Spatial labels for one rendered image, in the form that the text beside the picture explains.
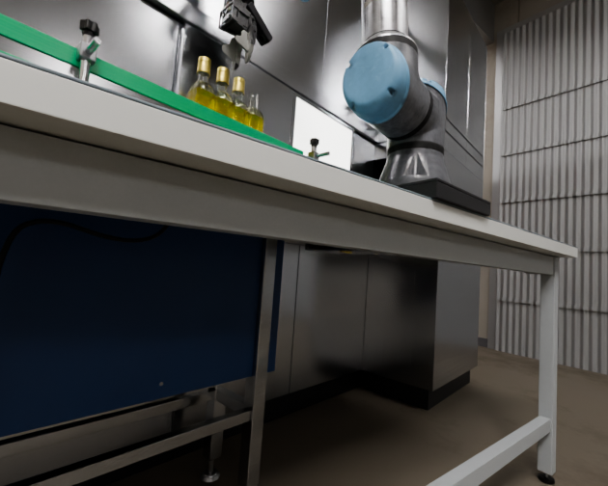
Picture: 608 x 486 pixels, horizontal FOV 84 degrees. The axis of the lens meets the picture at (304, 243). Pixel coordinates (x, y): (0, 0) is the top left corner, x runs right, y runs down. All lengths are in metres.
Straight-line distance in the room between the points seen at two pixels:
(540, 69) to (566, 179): 1.05
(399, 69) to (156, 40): 0.78
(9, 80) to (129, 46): 0.84
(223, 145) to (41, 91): 0.14
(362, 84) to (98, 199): 0.46
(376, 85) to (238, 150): 0.33
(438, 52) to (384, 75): 1.42
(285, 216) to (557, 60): 3.66
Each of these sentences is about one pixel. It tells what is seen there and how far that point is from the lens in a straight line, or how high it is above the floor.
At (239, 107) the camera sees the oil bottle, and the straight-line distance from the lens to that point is 1.06.
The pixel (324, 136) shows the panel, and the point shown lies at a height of 1.21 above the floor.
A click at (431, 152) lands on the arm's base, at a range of 0.72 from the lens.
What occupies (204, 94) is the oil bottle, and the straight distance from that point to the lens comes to 1.00.
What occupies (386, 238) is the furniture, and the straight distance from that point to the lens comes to 0.58.
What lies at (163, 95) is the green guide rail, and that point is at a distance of 0.80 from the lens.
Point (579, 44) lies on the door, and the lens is 3.96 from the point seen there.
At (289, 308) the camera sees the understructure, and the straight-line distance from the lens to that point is 1.39.
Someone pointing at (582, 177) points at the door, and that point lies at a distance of 3.52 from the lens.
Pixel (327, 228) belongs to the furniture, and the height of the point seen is 0.68.
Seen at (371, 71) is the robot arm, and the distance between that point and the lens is 0.64.
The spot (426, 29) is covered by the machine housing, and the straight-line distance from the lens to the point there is 2.15.
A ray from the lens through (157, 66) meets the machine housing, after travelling 1.17.
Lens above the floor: 0.62
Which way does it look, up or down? 4 degrees up
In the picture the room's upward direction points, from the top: 4 degrees clockwise
